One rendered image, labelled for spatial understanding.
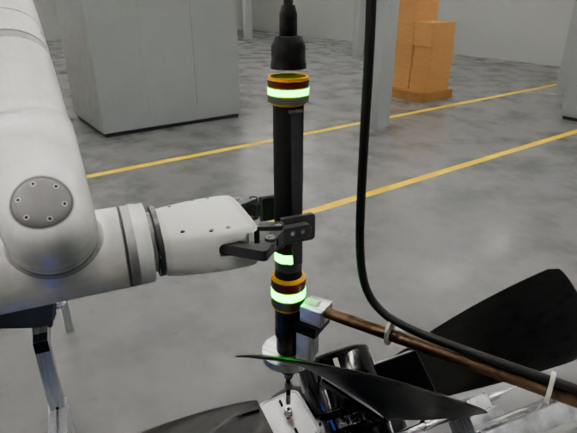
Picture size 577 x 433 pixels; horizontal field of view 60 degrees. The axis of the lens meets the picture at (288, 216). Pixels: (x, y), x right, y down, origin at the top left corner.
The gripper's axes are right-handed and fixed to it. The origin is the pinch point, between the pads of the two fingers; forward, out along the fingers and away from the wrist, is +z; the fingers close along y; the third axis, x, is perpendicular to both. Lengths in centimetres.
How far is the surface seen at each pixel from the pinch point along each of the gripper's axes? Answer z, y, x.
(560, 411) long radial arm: 42, 11, -37
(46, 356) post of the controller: -35, -52, -49
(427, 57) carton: 520, -637, -84
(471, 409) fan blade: 6.3, 25.2, -8.8
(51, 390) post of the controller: -36, -52, -59
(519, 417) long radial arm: 35, 10, -37
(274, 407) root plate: -1.2, -2.7, -31.9
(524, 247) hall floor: 266, -180, -152
